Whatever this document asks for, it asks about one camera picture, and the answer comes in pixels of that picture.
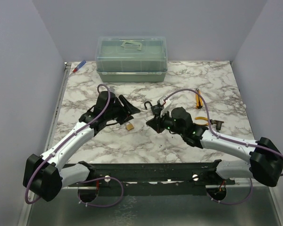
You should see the yellow utility knife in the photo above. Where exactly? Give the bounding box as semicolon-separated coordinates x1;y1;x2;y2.
195;88;203;109

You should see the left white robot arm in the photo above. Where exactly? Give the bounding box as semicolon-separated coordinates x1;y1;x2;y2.
23;91;140;204

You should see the aluminium rail left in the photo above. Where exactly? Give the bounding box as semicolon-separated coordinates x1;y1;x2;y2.
43;62;72;152

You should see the green transparent toolbox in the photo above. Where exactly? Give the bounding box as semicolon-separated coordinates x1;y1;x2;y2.
95;37;168;82

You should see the black padlock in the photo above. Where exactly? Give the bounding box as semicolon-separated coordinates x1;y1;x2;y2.
144;101;162;115

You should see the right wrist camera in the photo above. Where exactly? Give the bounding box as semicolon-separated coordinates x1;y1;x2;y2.
157;96;172;118

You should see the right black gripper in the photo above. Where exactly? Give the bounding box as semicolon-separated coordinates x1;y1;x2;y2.
147;108;185;137

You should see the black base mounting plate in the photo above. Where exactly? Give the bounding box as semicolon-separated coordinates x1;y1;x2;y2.
71;160;235;196

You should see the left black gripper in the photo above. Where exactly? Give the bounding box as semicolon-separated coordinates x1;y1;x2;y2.
106;95;141;125

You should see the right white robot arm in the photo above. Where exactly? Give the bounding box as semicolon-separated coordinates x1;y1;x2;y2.
146;107;283;187

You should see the small brass padlock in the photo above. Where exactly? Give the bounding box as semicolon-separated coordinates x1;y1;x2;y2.
125;122;134;131

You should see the blue red screwdriver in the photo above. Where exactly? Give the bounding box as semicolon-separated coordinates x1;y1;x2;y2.
72;60;86;73

